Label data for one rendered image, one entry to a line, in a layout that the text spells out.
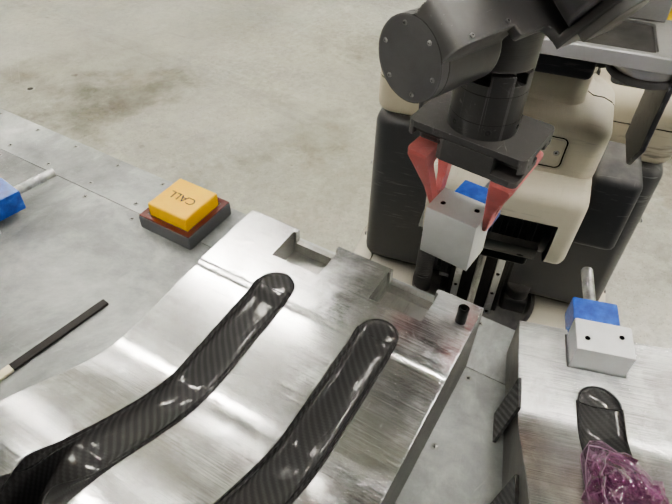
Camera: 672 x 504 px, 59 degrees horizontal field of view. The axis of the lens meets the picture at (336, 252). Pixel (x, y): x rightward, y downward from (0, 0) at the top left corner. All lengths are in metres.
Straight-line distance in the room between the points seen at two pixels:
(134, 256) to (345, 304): 0.30
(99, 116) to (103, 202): 1.80
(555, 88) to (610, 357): 0.40
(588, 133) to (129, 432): 0.65
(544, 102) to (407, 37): 0.48
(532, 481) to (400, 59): 0.31
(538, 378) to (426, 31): 0.32
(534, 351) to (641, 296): 1.41
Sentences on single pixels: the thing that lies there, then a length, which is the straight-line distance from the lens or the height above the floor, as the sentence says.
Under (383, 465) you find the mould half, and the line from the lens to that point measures 0.46.
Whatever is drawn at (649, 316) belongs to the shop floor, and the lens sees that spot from 1.93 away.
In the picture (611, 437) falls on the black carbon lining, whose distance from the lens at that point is 0.56.
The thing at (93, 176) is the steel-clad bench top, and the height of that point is 0.80.
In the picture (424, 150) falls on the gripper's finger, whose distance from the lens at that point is 0.51.
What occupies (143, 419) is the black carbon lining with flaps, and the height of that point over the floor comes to 0.90.
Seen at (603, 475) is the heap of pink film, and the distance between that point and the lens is 0.49.
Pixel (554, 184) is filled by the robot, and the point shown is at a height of 0.80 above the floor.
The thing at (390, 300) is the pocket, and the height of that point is 0.86.
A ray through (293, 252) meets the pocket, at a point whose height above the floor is 0.86.
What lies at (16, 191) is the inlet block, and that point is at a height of 0.84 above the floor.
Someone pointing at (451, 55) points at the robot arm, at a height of 1.14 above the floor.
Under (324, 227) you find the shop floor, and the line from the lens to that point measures 1.94.
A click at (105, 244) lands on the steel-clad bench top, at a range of 0.77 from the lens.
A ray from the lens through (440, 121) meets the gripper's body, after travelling 0.50.
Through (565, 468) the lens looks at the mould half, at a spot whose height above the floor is 0.88.
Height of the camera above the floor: 1.30
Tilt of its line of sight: 44 degrees down
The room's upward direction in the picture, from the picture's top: 2 degrees clockwise
